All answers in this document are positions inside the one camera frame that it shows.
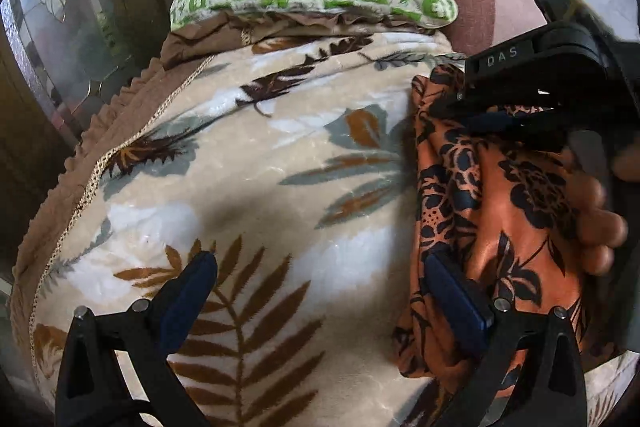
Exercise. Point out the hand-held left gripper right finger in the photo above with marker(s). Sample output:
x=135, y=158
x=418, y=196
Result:
x=455, y=297

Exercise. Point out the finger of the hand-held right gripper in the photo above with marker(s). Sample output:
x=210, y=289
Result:
x=495, y=104
x=530, y=129

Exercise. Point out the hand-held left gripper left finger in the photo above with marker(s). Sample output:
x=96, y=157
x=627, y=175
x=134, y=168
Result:
x=192, y=292

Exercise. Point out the orange black floral blouse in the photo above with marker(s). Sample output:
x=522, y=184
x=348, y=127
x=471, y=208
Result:
x=505, y=217

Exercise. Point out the person's right hand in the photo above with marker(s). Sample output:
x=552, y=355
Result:
x=595, y=217

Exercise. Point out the beige leaf-print blanket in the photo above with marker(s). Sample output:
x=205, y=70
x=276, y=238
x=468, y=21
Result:
x=250, y=187

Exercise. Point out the brown frilled sofa cover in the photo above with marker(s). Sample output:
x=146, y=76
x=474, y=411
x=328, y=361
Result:
x=45, y=227

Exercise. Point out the wooden stained glass door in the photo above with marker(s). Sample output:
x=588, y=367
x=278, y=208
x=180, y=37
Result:
x=60, y=17

